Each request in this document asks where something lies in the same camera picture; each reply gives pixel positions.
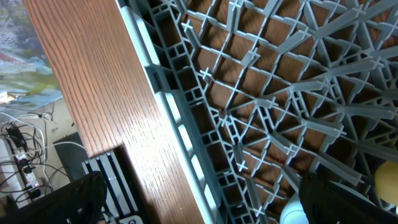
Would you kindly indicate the dark box on floor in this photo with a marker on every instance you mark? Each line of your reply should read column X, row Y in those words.
column 71, row 156

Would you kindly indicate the grey plastic dish rack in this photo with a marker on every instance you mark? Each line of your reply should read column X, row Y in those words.
column 258, row 93

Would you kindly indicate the yellow plate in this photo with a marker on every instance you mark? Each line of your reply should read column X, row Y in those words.
column 385, row 180

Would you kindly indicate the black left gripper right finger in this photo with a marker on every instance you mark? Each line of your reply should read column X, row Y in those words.
column 325, row 202

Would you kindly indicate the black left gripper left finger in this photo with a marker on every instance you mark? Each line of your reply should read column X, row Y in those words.
column 77, row 202

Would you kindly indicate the white power strip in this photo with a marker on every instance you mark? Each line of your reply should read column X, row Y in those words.
column 26, row 178

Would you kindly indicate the light blue bowl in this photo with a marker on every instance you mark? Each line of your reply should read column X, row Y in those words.
column 293, row 211

